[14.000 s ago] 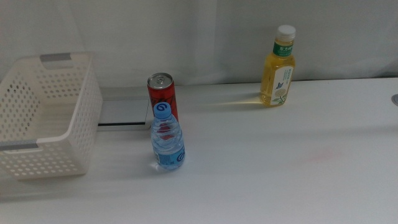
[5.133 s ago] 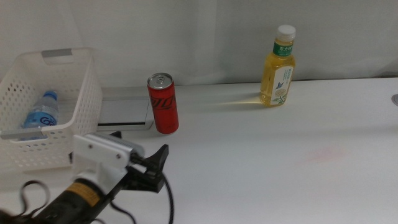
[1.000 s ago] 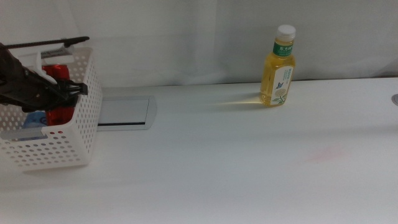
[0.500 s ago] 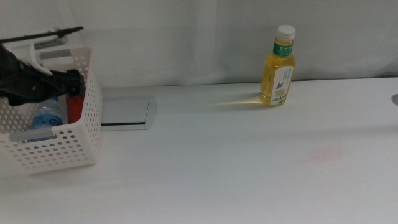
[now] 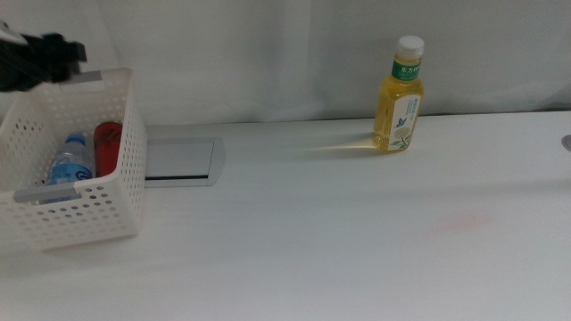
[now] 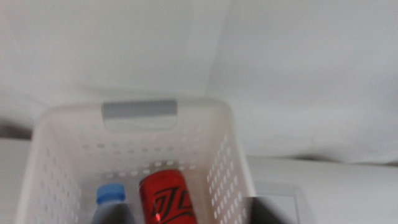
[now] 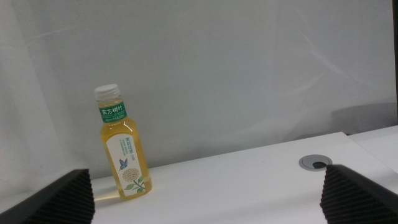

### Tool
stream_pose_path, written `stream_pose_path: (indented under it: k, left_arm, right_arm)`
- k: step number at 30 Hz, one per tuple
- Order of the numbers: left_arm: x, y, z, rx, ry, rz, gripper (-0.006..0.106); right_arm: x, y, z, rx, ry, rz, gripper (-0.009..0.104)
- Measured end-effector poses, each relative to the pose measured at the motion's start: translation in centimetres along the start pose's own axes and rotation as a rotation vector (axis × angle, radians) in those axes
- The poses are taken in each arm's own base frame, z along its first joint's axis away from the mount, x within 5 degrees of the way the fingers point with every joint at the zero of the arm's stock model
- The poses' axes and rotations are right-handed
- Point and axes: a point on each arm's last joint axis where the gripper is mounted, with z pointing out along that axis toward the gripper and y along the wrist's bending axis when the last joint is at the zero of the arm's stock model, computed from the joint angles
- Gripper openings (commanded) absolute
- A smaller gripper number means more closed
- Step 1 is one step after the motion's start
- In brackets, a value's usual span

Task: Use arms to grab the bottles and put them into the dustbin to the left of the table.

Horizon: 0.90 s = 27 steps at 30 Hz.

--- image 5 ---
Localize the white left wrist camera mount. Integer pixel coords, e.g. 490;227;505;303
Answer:
0;19;29;46

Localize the silver table cable hatch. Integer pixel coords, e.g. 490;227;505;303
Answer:
144;136;227;189

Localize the yellow tea bottle white cap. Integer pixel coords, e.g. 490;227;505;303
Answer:
371;35;426;155

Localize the white backdrop curtain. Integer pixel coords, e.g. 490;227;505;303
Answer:
0;0;571;127

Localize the small water bottle blue cap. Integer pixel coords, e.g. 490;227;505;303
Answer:
43;133;95;187

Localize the white perforated plastic basket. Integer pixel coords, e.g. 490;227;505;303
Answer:
0;67;149;251

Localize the red soda can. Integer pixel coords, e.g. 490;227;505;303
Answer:
93;120;124;179

